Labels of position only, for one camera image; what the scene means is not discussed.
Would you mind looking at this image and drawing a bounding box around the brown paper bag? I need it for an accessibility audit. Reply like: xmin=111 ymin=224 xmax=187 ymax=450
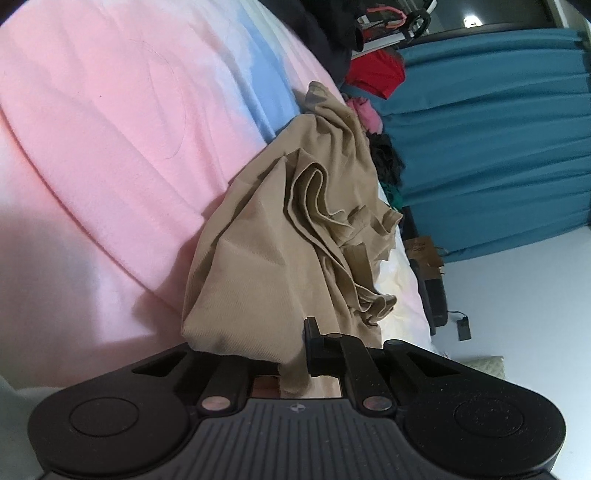
xmin=403 ymin=234 xmax=447 ymax=269

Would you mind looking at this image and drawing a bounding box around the wide blue curtain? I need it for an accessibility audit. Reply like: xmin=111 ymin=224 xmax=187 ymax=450
xmin=369 ymin=27 xmax=591 ymax=265

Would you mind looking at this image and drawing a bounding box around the dark framed window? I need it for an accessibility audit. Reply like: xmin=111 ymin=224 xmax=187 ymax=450
xmin=431 ymin=0 xmax=571 ymax=34

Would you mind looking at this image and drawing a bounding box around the black armchair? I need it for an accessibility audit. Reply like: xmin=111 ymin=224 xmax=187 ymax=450
xmin=401 ymin=216 xmax=450 ymax=336

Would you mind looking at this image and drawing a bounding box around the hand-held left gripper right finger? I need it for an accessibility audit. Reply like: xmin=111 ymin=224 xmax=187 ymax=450
xmin=302 ymin=316 xmax=462 ymax=416

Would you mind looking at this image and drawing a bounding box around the tan shirt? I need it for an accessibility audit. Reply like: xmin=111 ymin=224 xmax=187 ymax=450
xmin=181 ymin=80 xmax=406 ymax=398

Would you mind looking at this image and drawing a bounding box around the red garment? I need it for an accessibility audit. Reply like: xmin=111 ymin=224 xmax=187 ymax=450
xmin=344 ymin=47 xmax=408 ymax=99

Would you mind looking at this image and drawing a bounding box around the pink clothes hanger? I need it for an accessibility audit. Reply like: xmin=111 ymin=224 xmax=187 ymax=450
xmin=364 ymin=4 xmax=411 ymax=29

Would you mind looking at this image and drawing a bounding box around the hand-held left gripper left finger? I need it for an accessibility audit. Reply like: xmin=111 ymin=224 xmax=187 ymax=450
xmin=131 ymin=344 xmax=254 ymax=416

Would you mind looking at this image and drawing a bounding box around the pink garment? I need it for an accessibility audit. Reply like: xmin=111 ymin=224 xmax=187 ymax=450
xmin=346 ymin=96 xmax=384 ymax=136

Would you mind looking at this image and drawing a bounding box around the cream pillow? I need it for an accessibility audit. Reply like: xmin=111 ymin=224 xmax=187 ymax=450
xmin=465 ymin=354 xmax=507 ymax=385

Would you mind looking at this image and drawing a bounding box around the pastel pink bedsheet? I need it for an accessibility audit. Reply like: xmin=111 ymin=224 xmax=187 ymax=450
xmin=0 ymin=0 xmax=433 ymax=403

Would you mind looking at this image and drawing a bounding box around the dark navy garment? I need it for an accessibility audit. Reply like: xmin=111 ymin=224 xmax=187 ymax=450
xmin=295 ymin=0 xmax=357 ymax=86

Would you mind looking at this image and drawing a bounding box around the black garment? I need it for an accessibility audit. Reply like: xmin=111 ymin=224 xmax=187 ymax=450
xmin=366 ymin=133 xmax=406 ymax=186

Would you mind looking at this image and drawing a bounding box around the grey garment steamer stand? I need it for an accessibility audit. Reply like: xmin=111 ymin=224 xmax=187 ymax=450
xmin=350 ymin=0 xmax=438 ymax=60

